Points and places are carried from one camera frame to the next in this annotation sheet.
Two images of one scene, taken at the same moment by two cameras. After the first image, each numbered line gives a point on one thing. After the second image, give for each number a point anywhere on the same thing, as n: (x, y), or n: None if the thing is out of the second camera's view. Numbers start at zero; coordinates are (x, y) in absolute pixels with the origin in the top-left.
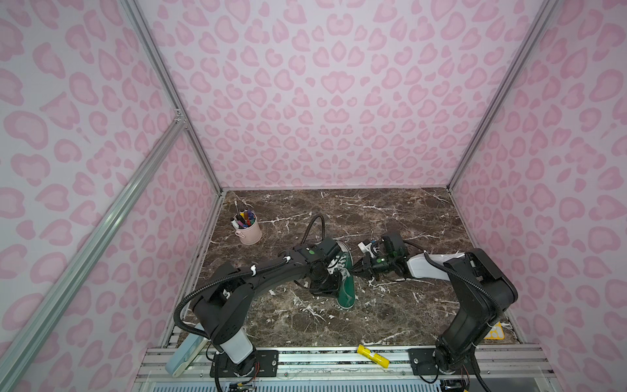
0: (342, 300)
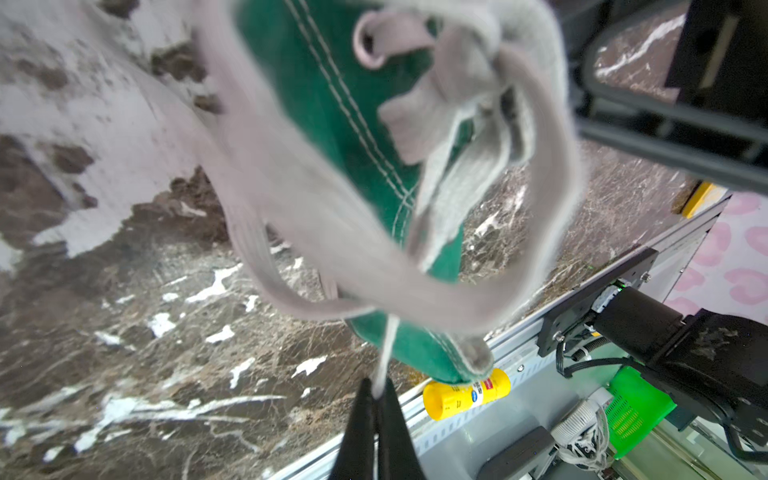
0: (339, 64)
